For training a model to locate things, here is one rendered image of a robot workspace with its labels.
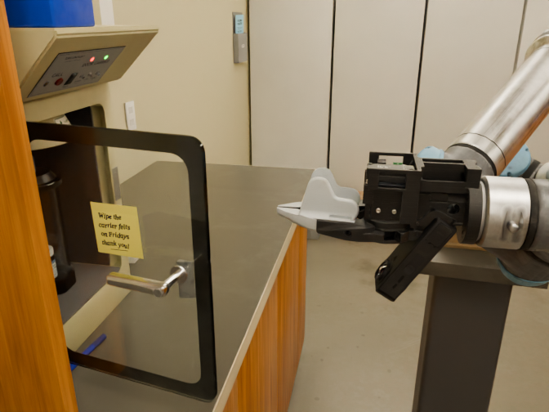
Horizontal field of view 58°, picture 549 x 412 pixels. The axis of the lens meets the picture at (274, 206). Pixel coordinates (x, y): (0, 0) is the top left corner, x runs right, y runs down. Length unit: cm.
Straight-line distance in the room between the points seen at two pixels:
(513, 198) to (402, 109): 324
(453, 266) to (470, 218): 81
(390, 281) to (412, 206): 10
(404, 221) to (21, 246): 49
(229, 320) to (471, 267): 63
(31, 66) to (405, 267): 53
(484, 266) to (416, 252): 80
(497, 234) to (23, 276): 59
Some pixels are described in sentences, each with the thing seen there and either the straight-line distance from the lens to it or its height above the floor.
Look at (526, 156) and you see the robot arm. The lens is 124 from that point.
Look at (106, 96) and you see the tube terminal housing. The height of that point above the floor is 138.
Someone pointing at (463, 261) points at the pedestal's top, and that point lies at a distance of 135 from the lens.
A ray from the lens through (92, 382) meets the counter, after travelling 94.
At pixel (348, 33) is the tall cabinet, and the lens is 370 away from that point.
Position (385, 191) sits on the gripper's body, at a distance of 51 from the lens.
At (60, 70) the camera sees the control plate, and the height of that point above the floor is 145.
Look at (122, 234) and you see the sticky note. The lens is 71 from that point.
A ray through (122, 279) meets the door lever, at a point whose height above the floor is 121.
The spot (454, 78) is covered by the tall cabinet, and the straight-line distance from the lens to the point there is 376.
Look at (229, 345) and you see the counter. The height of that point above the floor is 94.
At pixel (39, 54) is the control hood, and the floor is 148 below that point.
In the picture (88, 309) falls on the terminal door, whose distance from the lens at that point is 82.
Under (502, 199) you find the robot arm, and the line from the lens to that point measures 53.
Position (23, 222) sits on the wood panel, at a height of 128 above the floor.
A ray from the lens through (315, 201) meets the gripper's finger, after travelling 53.
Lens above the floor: 152
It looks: 21 degrees down
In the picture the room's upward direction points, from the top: straight up
